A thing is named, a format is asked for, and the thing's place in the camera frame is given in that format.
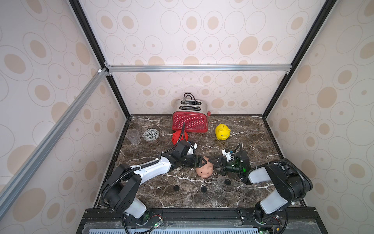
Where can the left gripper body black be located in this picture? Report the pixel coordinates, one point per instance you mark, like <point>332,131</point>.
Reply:
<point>188,161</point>

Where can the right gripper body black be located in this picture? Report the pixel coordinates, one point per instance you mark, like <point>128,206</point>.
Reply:
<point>223,163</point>

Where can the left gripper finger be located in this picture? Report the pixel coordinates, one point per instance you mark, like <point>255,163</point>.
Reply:
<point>200,159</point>
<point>199,165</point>

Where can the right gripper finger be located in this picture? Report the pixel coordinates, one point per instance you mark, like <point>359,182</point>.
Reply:
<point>216,160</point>
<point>216,170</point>

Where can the pink piggy bank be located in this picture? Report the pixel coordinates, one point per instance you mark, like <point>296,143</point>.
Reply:
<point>205,171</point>

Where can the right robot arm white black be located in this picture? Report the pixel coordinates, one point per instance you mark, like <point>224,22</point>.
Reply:
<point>291,184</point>

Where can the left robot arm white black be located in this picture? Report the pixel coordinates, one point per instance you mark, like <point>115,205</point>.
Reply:
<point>120,189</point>

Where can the red piggy bank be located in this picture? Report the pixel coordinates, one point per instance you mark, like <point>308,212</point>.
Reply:
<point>177,136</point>

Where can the yellow piggy bank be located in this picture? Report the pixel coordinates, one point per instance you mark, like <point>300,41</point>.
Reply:
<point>222,132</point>

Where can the patterned ceramic bowl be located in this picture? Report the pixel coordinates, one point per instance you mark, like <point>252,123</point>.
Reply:
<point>151,135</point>

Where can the red polka dot toaster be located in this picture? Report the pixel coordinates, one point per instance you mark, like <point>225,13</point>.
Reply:
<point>190,114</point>

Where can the clear plastic cup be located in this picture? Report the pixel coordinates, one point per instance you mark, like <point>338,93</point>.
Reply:
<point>133,136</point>

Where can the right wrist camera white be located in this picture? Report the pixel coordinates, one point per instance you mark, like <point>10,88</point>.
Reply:
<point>228,155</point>

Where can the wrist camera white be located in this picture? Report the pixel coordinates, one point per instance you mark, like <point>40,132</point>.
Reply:
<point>192,148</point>
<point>228,155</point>

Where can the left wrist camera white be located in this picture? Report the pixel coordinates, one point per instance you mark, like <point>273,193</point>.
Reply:
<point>192,148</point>

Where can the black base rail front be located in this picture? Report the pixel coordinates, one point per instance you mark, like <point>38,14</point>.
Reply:
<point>245,216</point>

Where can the aluminium rail back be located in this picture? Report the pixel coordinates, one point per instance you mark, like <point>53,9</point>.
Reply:
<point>195,68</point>

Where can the aluminium rail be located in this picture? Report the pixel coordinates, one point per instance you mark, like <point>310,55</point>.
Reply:
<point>28,169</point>
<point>195,68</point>

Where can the aluminium rail left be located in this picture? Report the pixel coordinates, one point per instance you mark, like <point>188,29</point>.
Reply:
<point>28,169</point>

